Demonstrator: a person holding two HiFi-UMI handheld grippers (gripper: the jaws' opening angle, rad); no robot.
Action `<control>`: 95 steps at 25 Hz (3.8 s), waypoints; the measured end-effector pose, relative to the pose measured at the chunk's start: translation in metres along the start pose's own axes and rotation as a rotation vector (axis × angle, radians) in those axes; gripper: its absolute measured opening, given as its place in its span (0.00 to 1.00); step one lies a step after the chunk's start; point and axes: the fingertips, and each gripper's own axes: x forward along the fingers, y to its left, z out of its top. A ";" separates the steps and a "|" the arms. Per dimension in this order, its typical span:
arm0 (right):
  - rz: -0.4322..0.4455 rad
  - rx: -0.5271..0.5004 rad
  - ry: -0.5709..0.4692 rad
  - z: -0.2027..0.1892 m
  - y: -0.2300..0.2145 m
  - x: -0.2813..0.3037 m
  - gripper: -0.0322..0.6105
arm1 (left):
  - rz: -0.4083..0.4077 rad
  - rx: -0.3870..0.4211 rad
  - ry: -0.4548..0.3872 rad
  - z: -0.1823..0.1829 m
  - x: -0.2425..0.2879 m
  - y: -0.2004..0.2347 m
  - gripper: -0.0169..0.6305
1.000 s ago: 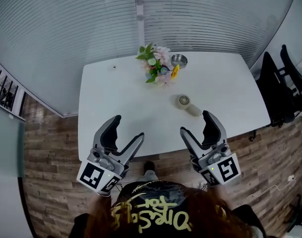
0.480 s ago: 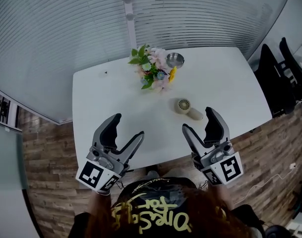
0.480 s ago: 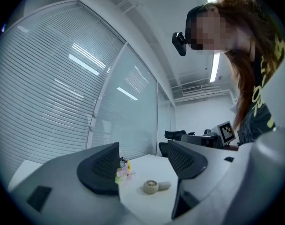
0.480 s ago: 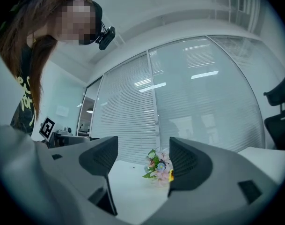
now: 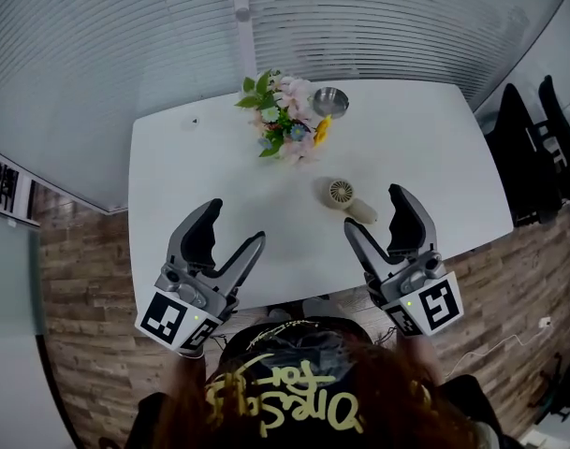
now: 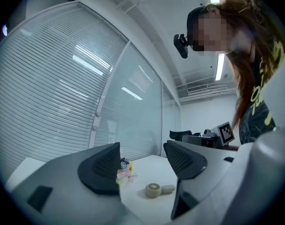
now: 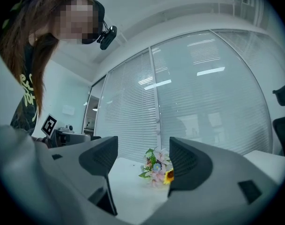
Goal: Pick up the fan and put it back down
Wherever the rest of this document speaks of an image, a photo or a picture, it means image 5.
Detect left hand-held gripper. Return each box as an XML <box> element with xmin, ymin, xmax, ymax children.
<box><xmin>134</xmin><ymin>197</ymin><xmax>267</xmax><ymax>357</ymax></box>

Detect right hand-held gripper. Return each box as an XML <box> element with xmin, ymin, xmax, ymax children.
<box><xmin>343</xmin><ymin>182</ymin><xmax>465</xmax><ymax>338</ymax></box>

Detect beige handheld fan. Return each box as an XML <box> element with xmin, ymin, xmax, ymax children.
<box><xmin>324</xmin><ymin>178</ymin><xmax>378</xmax><ymax>225</ymax></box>

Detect person's right forearm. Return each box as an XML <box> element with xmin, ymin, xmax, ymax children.
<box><xmin>396</xmin><ymin>332</ymin><xmax>447</xmax><ymax>387</ymax></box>

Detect person's left forearm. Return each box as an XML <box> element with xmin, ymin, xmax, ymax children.
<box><xmin>174</xmin><ymin>353</ymin><xmax>206</xmax><ymax>392</ymax></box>

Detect white standing desk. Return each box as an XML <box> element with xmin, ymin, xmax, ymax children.
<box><xmin>127</xmin><ymin>80</ymin><xmax>515</xmax><ymax>315</ymax></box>

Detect grey trousers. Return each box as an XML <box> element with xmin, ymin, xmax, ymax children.
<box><xmin>266</xmin><ymin>296</ymin><xmax>337</xmax><ymax>322</ymax></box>

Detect black printed t-shirt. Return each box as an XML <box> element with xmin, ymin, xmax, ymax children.
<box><xmin>134</xmin><ymin>315</ymin><xmax>505</xmax><ymax>449</ymax></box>

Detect black office chair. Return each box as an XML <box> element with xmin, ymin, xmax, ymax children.
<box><xmin>538</xmin><ymin>75</ymin><xmax>570</xmax><ymax>191</ymax></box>
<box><xmin>484</xmin><ymin>83</ymin><xmax>566</xmax><ymax>227</ymax></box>

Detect round metal ashtray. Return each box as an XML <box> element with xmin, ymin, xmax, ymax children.
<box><xmin>312</xmin><ymin>86</ymin><xmax>350</xmax><ymax>120</ymax></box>

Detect artificial flower bouquet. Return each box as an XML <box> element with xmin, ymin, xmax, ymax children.
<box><xmin>234</xmin><ymin>67</ymin><xmax>335</xmax><ymax>166</ymax></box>

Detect black metal railing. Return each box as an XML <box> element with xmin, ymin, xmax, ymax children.
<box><xmin>0</xmin><ymin>156</ymin><xmax>22</xmax><ymax>214</ymax></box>

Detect white charger with cable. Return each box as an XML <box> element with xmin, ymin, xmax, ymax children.
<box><xmin>443</xmin><ymin>316</ymin><xmax>555</xmax><ymax>381</ymax></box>

